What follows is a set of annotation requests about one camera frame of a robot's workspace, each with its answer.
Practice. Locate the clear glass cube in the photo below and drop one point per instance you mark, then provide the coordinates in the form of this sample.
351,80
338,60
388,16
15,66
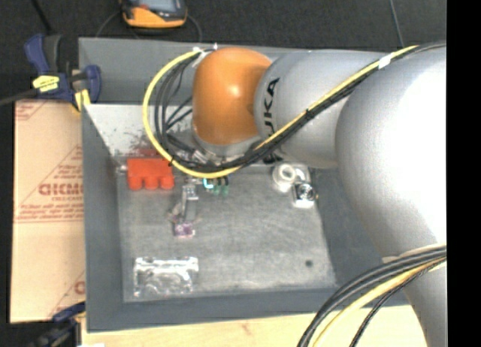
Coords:
303,195

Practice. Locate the clear plastic packet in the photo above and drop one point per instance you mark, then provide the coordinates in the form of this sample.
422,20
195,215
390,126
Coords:
165,276

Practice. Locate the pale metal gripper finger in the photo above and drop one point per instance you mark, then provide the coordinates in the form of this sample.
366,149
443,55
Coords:
176,213
189,203

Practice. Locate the brown cardboard board red print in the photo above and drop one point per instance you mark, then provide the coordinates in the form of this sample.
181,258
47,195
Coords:
45,195

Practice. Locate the grey metal bin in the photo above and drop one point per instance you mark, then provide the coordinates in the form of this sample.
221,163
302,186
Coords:
255,233

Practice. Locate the small purple block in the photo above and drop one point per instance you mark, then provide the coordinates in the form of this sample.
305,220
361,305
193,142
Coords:
184,230

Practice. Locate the red toy block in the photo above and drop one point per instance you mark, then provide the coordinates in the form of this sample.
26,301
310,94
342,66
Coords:
148,172

